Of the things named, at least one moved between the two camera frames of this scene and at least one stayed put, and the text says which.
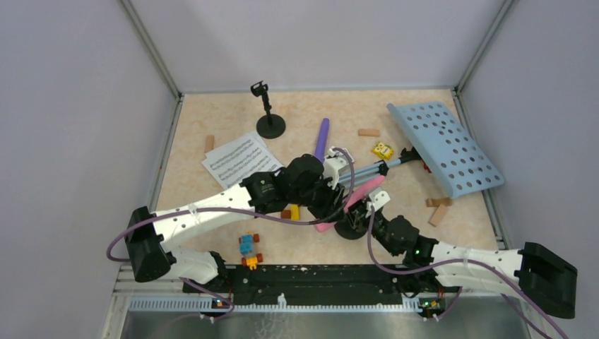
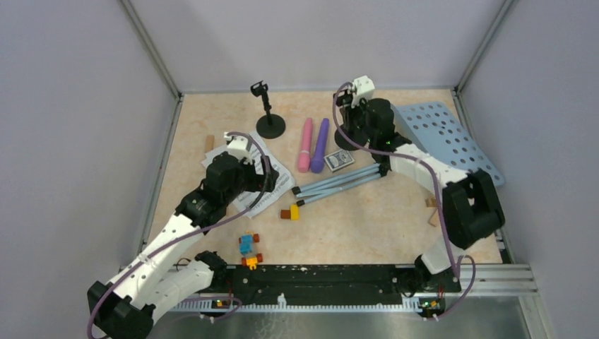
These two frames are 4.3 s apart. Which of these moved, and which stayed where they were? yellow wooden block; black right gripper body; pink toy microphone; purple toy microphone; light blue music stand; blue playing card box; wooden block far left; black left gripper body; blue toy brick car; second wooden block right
Moved: pink toy microphone; black right gripper body; black left gripper body
Stayed: wooden block far left; light blue music stand; blue toy brick car; purple toy microphone; second wooden block right; yellow wooden block; blue playing card box
